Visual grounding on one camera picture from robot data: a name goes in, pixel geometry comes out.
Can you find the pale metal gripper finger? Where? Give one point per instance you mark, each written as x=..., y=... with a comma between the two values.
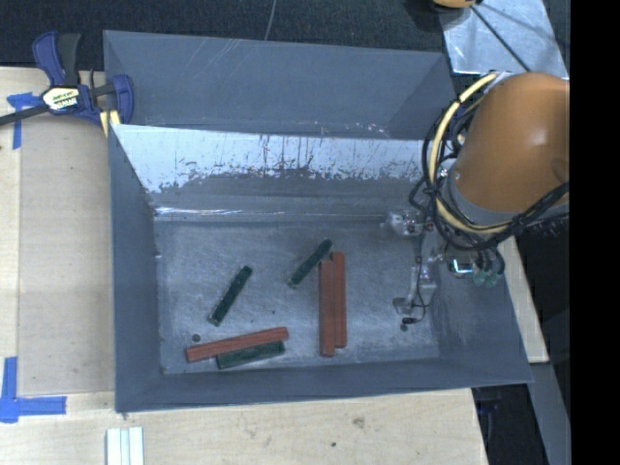
x=401, y=221
x=420, y=281

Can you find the black cylinder on white bracket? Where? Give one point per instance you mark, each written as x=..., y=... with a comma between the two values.
x=408, y=321

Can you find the grey metal bin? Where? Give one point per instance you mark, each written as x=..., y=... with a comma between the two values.
x=271, y=85

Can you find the dark green flat block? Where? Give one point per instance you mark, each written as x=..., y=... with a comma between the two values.
x=252, y=355
x=231, y=294
x=310, y=262

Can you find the red-brown flat block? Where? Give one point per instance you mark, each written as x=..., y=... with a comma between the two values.
x=326, y=308
x=237, y=345
x=340, y=298

